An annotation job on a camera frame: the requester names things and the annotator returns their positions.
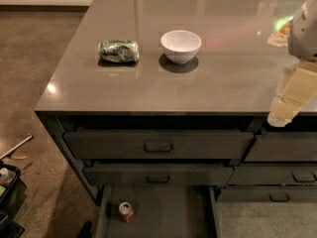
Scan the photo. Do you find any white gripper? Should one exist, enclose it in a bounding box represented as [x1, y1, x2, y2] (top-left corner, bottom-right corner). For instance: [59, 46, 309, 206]
[267, 0, 317, 127]

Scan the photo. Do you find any red coke can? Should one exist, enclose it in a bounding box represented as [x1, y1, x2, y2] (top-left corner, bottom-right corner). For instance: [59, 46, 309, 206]
[119, 201, 135, 223]

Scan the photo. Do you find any top right grey drawer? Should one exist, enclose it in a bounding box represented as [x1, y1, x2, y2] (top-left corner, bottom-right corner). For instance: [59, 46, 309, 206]
[245, 129, 317, 162]

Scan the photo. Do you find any middle right grey drawer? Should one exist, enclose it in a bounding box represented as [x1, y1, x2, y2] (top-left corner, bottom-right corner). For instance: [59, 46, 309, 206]
[228, 166, 317, 185]

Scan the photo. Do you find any grey counter cabinet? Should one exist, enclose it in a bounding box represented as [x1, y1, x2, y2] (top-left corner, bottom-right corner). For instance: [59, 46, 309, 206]
[36, 0, 316, 198]

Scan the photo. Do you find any bottom right grey drawer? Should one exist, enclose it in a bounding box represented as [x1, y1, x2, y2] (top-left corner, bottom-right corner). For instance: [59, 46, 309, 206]
[215, 186, 317, 202]

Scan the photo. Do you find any crushed green soda can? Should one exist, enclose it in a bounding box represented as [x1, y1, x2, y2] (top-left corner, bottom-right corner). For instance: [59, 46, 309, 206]
[98, 40, 140, 63]

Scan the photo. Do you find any open bottom grey drawer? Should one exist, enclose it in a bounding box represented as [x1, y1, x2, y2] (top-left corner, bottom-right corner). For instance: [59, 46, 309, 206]
[96, 185, 221, 238]

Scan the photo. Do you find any middle left grey drawer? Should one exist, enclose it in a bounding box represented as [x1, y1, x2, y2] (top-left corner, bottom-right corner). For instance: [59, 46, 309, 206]
[83, 164, 233, 185]

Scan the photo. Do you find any top left grey drawer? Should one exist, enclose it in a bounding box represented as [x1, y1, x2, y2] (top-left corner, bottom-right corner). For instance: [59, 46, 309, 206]
[63, 130, 254, 160]

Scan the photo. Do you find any black object at bottom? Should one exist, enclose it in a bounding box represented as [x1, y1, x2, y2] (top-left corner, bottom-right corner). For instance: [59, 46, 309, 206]
[76, 221, 92, 238]

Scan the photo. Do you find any white bowl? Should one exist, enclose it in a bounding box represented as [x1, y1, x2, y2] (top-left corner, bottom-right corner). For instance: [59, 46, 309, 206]
[160, 30, 202, 64]

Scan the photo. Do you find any metal rod on floor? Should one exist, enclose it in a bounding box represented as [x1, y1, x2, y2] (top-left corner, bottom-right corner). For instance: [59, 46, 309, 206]
[0, 134, 34, 161]

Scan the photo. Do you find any black tray with items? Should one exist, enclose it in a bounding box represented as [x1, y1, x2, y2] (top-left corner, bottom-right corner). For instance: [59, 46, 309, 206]
[0, 164, 26, 238]

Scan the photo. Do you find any small plastic bottle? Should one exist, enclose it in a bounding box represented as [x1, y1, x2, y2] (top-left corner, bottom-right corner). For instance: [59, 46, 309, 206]
[0, 168, 16, 185]

